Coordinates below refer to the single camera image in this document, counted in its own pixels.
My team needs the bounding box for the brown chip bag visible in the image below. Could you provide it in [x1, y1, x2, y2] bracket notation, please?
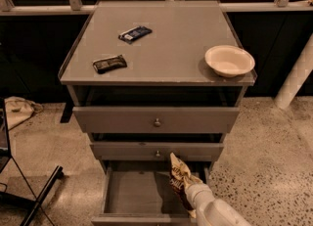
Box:
[169, 153, 202, 218]

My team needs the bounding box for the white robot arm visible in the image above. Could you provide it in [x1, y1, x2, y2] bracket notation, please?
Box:
[185, 183, 251, 226]

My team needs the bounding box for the bottom grey open drawer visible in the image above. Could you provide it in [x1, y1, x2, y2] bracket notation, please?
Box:
[92, 161, 198, 226]

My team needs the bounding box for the middle grey drawer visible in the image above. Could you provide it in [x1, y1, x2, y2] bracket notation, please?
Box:
[90, 142, 224, 161]

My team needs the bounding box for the top grey drawer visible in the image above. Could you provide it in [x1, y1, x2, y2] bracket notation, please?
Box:
[73, 107, 239, 133]

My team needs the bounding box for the grey drawer cabinet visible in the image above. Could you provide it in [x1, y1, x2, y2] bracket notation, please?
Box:
[58, 0, 258, 226]

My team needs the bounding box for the beige cloth bag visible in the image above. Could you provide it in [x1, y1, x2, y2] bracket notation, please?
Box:
[5, 97, 43, 130]

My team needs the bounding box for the white paper bowl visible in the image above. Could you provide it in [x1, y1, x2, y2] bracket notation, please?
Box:
[204, 45, 255, 77]

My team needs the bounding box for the dark green snack bar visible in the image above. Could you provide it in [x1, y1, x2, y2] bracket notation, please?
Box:
[92, 55, 127, 74]

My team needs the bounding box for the white diagonal pole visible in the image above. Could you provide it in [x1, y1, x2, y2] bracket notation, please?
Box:
[274, 40, 313, 110]

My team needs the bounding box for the blue snack bar wrapper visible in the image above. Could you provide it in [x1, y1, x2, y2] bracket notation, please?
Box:
[118, 25, 153, 44]

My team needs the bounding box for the black folding stand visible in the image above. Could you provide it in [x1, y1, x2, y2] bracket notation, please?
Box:
[0, 97, 65, 226]

